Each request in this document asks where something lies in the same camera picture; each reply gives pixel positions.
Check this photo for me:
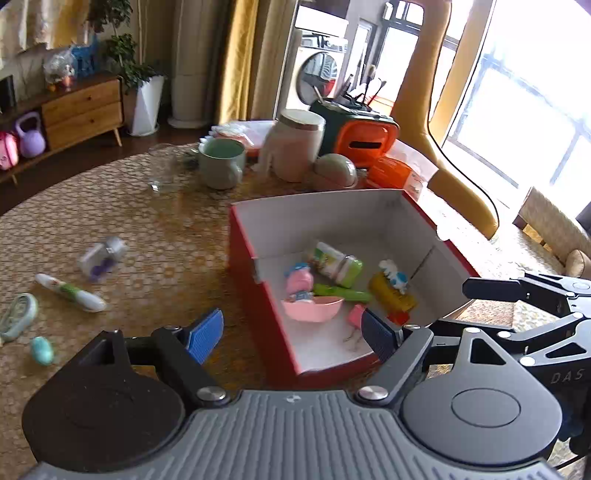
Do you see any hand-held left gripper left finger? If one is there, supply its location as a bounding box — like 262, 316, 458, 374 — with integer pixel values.
76, 308, 232, 409

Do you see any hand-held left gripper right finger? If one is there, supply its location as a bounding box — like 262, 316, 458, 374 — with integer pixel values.
353, 307, 532, 404

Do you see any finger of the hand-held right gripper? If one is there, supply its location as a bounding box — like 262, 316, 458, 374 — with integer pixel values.
429, 311, 591, 370
462, 272, 591, 319

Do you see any white and blue rabbit figurine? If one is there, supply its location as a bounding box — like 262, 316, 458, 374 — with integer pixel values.
378, 259, 410, 295

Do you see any red cardboard box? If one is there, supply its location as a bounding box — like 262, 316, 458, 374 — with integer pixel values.
228, 188, 481, 377

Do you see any toothpick jar with green lid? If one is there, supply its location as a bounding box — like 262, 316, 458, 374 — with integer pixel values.
307, 241, 364, 289

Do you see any yellow bottle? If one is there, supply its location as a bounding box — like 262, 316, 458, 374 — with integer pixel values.
368, 272, 417, 315

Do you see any green tube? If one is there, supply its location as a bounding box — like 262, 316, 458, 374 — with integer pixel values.
313, 283, 373, 304

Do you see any pink bowl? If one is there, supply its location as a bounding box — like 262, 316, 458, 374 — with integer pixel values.
281, 296, 345, 335

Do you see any wicker sofa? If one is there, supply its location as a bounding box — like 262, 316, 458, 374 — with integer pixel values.
513, 186, 591, 278

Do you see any brown cushion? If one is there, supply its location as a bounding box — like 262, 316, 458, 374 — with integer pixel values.
565, 248, 591, 281

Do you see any pink figurine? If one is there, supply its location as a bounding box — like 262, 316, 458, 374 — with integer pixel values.
283, 261, 315, 302

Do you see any small white and purple bottle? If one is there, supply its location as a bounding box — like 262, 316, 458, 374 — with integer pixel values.
78, 236, 129, 283

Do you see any white and green pen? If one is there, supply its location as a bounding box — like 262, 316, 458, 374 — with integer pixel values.
35, 272, 107, 313

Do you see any orange packet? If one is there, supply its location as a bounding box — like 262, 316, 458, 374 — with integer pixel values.
367, 156, 426, 200

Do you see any small teal egg-shaped object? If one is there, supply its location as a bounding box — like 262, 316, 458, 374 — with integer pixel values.
30, 336, 55, 366

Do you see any beige egg-shaped container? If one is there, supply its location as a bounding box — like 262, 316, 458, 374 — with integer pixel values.
313, 152, 359, 191

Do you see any clear drinking glass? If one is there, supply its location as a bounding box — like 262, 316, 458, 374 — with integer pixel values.
148, 143, 186, 193

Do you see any green ceramic mug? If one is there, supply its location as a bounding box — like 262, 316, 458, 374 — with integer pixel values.
198, 138, 246, 190

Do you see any yellow chair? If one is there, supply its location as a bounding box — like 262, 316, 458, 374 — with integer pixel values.
390, 0, 501, 240

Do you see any pale green correction tape dispenser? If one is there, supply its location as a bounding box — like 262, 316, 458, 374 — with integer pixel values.
0, 292, 39, 343

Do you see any green and orange tissue box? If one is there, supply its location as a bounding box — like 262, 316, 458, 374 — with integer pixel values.
309, 99, 400, 169

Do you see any white and pink jar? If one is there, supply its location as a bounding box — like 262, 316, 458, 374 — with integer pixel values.
257, 109, 327, 183

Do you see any clear plastic food container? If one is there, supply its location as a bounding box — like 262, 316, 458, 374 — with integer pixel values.
210, 119, 279, 158

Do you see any potted plant in white planter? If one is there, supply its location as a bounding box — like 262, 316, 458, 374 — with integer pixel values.
88, 0, 168, 137

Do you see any wooden cabinet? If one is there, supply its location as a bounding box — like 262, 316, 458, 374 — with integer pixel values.
0, 71, 124, 185

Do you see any purple kettlebell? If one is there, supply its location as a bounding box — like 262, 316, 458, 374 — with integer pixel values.
14, 112, 47, 158

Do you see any white washing machine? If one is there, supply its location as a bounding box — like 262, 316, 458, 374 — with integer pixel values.
283, 28, 349, 115

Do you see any pink toy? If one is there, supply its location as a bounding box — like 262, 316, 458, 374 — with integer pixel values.
0, 131, 20, 171

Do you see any yellow curtain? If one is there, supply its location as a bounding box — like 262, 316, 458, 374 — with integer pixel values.
216, 0, 262, 125

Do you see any blue toy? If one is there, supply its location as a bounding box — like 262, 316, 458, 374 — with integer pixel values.
70, 34, 100, 77

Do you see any clear plastic bag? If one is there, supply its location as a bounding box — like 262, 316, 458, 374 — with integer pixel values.
43, 48, 77, 88

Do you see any black speaker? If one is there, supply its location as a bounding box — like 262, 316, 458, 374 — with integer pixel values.
0, 75, 16, 112

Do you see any black cable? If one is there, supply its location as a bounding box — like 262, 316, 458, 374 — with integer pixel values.
427, 117, 502, 229

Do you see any patterned wall cloth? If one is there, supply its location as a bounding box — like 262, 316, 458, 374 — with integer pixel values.
0, 0, 93, 58

